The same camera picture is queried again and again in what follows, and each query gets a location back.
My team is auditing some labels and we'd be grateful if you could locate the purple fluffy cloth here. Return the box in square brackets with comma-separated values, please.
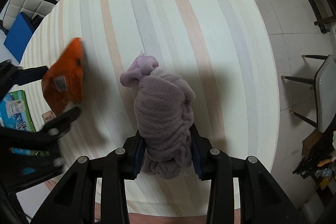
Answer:
[120, 56, 196, 180]

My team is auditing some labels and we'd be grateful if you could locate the brown wooden chair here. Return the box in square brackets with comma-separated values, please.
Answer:
[307, 0, 335, 34]

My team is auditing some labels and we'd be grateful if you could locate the white quilted chair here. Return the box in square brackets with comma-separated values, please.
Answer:
[1, 0, 58, 33]

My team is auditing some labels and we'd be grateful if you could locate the cardboard box with blue print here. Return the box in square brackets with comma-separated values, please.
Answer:
[0, 89, 56, 156]

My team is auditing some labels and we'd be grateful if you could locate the striped cream tablecloth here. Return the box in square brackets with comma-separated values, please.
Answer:
[19, 0, 280, 217]

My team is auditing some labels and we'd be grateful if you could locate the grey padded chair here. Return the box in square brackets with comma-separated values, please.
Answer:
[281, 55, 335, 133]

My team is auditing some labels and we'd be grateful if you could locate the orange snack bag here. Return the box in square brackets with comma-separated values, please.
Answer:
[41, 38, 83, 116]

